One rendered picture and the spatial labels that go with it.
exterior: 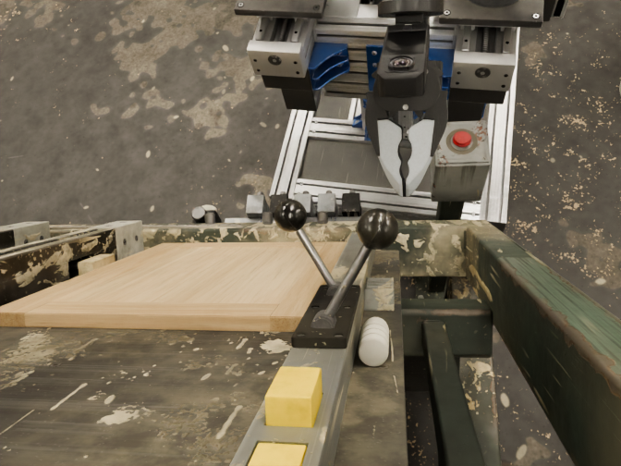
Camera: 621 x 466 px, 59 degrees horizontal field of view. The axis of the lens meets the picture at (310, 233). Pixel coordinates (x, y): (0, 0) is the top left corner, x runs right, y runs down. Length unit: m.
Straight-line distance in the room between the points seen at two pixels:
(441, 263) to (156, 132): 1.77
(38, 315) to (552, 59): 2.38
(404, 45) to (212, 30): 2.45
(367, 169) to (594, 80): 1.10
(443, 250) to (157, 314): 0.69
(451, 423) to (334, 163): 1.63
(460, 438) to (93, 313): 0.46
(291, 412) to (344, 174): 1.77
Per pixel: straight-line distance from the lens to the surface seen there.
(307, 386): 0.37
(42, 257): 1.01
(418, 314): 0.89
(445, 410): 0.61
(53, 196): 2.75
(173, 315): 0.71
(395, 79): 0.54
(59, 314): 0.78
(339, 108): 2.27
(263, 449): 0.35
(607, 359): 0.48
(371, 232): 0.49
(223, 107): 2.66
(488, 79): 1.39
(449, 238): 1.21
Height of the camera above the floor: 1.99
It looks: 63 degrees down
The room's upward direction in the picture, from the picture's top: 18 degrees counter-clockwise
